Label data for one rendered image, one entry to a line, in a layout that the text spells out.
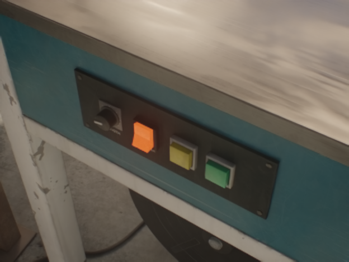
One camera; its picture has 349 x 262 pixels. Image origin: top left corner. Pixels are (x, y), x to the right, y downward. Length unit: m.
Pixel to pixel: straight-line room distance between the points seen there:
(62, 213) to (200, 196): 0.41
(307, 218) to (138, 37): 0.25
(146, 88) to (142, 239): 0.75
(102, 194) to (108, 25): 0.82
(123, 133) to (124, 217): 0.70
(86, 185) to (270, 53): 0.91
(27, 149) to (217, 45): 0.40
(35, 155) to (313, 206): 0.45
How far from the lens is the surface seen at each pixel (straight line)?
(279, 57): 0.51
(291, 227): 0.54
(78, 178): 1.37
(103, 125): 0.58
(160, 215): 1.02
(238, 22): 0.55
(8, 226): 1.22
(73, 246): 1.04
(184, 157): 0.53
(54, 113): 0.68
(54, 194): 0.90
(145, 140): 0.55
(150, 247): 1.22
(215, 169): 0.51
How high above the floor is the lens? 1.03
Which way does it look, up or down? 45 degrees down
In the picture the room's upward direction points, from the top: straight up
